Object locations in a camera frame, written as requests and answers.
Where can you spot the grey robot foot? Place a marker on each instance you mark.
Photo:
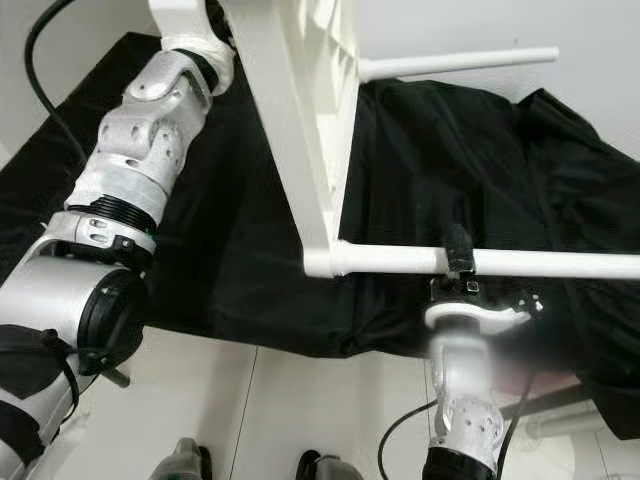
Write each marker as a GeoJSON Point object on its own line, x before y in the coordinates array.
{"type": "Point", "coordinates": [330, 468]}
{"type": "Point", "coordinates": [188, 462]}

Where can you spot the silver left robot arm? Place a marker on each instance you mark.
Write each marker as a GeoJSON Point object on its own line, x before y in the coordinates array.
{"type": "Point", "coordinates": [140, 150]}

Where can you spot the grey robot left foot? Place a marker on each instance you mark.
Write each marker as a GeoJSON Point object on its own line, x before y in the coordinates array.
{"type": "Point", "coordinates": [188, 462]}

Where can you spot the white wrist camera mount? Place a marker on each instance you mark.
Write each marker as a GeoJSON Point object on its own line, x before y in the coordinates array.
{"type": "Point", "coordinates": [470, 316]}
{"type": "Point", "coordinates": [180, 15]}

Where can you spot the pink soft object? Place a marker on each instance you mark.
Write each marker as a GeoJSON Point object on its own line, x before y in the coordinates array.
{"type": "Point", "coordinates": [540, 377]}

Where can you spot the grey robot right foot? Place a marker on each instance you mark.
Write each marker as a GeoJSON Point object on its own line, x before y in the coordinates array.
{"type": "Point", "coordinates": [330, 468]}

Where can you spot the black cloth cover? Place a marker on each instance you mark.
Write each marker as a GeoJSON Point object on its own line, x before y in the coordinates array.
{"type": "Point", "coordinates": [460, 160]}

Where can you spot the white plastic table leg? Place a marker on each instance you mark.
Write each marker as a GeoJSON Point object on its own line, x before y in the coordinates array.
{"type": "Point", "coordinates": [460, 63]}
{"type": "Point", "coordinates": [390, 260]}

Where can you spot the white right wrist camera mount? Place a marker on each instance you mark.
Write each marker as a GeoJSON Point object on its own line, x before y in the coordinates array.
{"type": "Point", "coordinates": [470, 316]}

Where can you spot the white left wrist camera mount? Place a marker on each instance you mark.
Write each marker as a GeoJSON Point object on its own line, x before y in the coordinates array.
{"type": "Point", "coordinates": [180, 15]}

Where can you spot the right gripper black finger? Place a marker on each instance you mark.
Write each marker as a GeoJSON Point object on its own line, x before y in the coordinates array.
{"type": "Point", "coordinates": [460, 250]}

